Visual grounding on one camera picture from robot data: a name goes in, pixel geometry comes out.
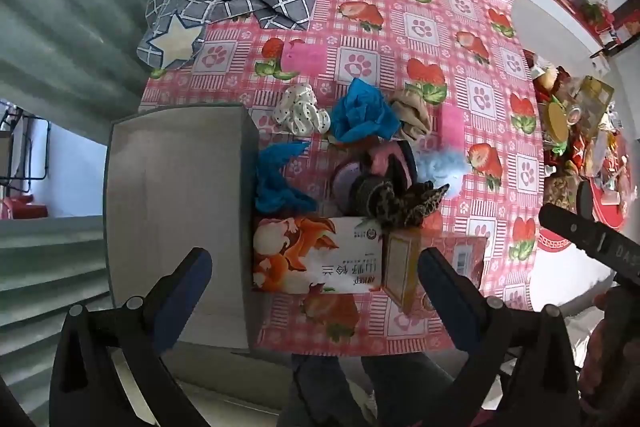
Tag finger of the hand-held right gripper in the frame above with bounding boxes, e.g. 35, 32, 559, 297
539, 203, 608, 258

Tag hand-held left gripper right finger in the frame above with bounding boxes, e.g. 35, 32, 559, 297
417, 248, 583, 427

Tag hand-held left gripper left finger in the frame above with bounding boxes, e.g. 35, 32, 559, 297
49, 247, 213, 427

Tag grey cardboard box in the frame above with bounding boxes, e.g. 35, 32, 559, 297
102, 104, 262, 353

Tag light blue fluffy ball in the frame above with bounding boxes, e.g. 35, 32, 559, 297
415, 147, 468, 198

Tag blue cloth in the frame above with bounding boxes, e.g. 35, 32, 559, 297
330, 78, 401, 142
255, 142, 318, 212

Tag pink sponge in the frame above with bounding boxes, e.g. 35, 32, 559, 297
282, 42, 326, 75
442, 107, 467, 152

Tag purple striped cloth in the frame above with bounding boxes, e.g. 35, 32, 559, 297
332, 159, 371, 208

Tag beige cloth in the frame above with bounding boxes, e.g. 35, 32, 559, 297
390, 91, 432, 142

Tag white polka-dot scrunchie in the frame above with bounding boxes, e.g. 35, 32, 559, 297
274, 84, 331, 138

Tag person's right hand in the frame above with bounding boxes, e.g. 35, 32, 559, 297
595, 288, 640, 348

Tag red round mat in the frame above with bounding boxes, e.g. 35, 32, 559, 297
587, 157, 633, 228
537, 227, 576, 250

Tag black round lid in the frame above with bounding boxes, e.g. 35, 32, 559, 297
577, 182, 594, 218

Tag red carton with barcode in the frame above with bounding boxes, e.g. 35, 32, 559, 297
382, 229, 488, 314

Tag pile of snack packets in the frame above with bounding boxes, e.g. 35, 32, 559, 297
532, 64, 636, 212

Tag yellow lid jar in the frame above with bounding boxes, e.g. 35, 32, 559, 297
544, 102, 571, 142

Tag person's jeans legs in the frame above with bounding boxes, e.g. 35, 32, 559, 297
292, 352, 451, 427

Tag red plastic stool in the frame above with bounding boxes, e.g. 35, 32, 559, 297
0, 194, 48, 220

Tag black folding chair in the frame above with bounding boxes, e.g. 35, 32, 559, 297
0, 102, 51, 198

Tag potted green plant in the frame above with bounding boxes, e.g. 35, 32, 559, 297
575, 0, 615, 30

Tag strawberry print pink tablecloth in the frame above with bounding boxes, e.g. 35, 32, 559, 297
137, 0, 548, 355

